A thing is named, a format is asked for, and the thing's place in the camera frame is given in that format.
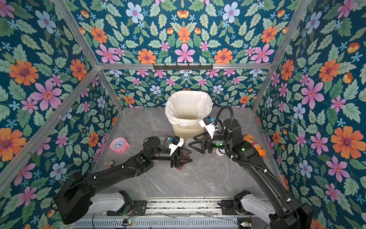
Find orange fish plush toy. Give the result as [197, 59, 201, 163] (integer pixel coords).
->
[243, 134, 266, 159]

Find white plastic bin liner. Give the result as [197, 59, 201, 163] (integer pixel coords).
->
[165, 91, 214, 127]

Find black hook rail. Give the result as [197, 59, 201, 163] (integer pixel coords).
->
[153, 64, 214, 71]

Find cream ribbed trash bin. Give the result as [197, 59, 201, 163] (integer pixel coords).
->
[172, 123, 205, 143]

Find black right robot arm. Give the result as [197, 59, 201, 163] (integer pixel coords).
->
[187, 107, 314, 229]

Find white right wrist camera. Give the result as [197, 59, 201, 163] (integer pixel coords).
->
[199, 116, 217, 139]

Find pink alarm clock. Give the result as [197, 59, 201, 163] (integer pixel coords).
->
[110, 137, 130, 154]

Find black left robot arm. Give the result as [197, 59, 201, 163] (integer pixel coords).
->
[51, 136, 192, 225]

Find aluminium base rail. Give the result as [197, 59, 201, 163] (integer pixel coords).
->
[61, 197, 308, 229]

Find white jar lid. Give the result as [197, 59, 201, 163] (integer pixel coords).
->
[215, 148, 226, 156]

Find clear jar with tea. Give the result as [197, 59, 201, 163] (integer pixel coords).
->
[176, 152, 192, 170]

